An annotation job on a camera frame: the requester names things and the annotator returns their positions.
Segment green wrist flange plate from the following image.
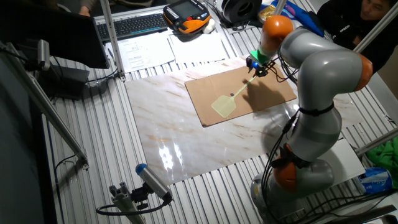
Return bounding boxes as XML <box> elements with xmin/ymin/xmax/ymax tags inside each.
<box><xmin>249</xmin><ymin>49</ymin><xmax>269</xmax><ymax>65</ymax></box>

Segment brown cardboard sheet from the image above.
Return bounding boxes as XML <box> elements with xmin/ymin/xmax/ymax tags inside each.
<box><xmin>184</xmin><ymin>65</ymin><xmax>298</xmax><ymax>128</ymax></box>

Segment gold foil bag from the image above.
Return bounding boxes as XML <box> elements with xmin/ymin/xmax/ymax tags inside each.
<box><xmin>257</xmin><ymin>3</ymin><xmax>277</xmax><ymax>25</ymax></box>

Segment blue tissue pack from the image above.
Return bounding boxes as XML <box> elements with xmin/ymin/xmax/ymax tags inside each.
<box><xmin>357</xmin><ymin>167</ymin><xmax>394</xmax><ymax>195</ymax></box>

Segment black computer keyboard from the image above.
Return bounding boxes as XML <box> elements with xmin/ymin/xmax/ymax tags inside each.
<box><xmin>96</xmin><ymin>12</ymin><xmax>170</xmax><ymax>43</ymax></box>

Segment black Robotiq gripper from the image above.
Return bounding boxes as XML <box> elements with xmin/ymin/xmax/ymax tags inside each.
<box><xmin>246</xmin><ymin>55</ymin><xmax>270</xmax><ymax>78</ymax></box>

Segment slanted aluminium profile strut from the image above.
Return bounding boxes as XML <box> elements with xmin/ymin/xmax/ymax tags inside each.
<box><xmin>354</xmin><ymin>1</ymin><xmax>398</xmax><ymax>52</ymax></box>
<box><xmin>0</xmin><ymin>40</ymin><xmax>90</xmax><ymax>170</ymax></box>
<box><xmin>354</xmin><ymin>128</ymin><xmax>398</xmax><ymax>157</ymax></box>

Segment upright aluminium profile post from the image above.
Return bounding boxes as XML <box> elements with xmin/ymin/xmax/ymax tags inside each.
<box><xmin>99</xmin><ymin>0</ymin><xmax>127</xmax><ymax>83</ymax></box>

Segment black box under monitor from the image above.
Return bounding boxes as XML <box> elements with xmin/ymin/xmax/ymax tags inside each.
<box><xmin>36</xmin><ymin>63</ymin><xmax>91</xmax><ymax>101</ymax></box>

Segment silver camera with blue cap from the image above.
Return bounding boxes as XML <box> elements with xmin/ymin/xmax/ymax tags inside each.
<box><xmin>134</xmin><ymin>162</ymin><xmax>174</xmax><ymax>203</ymax></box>

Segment person in black shirt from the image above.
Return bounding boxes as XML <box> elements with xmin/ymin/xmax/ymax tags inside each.
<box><xmin>317</xmin><ymin>0</ymin><xmax>398</xmax><ymax>71</ymax></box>

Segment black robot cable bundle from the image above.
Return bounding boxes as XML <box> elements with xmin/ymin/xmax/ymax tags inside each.
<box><xmin>261</xmin><ymin>107</ymin><xmax>304</xmax><ymax>224</ymax></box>

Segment white rounded plastic object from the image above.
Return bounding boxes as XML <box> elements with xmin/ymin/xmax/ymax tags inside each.
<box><xmin>201</xmin><ymin>18</ymin><xmax>216</xmax><ymax>35</ymax></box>

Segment green cloth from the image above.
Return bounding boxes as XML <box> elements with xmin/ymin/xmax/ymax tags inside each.
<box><xmin>366</xmin><ymin>139</ymin><xmax>398</xmax><ymax>189</ymax></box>

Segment thin black cable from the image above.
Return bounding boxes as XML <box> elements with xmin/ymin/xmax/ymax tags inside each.
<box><xmin>53</xmin><ymin>153</ymin><xmax>77</xmax><ymax>224</ymax></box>

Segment black computer monitor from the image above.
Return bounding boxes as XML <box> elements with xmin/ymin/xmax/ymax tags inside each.
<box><xmin>0</xmin><ymin>0</ymin><xmax>111</xmax><ymax>70</ymax></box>

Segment pale green plastic flyswatter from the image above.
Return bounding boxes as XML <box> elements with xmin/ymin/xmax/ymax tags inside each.
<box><xmin>211</xmin><ymin>75</ymin><xmax>259</xmax><ymax>119</ymax></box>

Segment printed white paper sheet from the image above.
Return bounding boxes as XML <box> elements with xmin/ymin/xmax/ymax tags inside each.
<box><xmin>104</xmin><ymin>33</ymin><xmax>176</xmax><ymax>74</ymax></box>
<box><xmin>169</xmin><ymin>32</ymin><xmax>228</xmax><ymax>65</ymax></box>

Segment marble pattern board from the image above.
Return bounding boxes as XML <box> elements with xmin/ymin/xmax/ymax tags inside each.
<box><xmin>124</xmin><ymin>52</ymin><xmax>365</xmax><ymax>187</ymax></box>

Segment person in beige sleeve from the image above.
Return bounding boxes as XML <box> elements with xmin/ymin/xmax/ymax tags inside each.
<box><xmin>76</xmin><ymin>0</ymin><xmax>97</xmax><ymax>17</ymax></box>

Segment black camera cable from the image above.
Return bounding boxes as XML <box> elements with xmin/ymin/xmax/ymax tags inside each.
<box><xmin>95</xmin><ymin>198</ymin><xmax>172</xmax><ymax>217</ymax></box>

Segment orange and black teach pendant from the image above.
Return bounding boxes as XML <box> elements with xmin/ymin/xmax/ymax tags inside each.
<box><xmin>162</xmin><ymin>0</ymin><xmax>213</xmax><ymax>35</ymax></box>

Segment silver camera on strut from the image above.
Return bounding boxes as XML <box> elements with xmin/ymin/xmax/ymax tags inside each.
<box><xmin>37</xmin><ymin>39</ymin><xmax>52</xmax><ymax>72</ymax></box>

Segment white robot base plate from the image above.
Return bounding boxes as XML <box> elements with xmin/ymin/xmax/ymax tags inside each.
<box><xmin>316</xmin><ymin>138</ymin><xmax>366</xmax><ymax>188</ymax></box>

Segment black cables beside robot base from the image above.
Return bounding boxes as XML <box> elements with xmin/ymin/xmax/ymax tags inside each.
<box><xmin>294</xmin><ymin>189</ymin><xmax>398</xmax><ymax>224</ymax></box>

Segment black filament spool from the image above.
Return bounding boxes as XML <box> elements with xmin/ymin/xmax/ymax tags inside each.
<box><xmin>221</xmin><ymin>0</ymin><xmax>264</xmax><ymax>28</ymax></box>

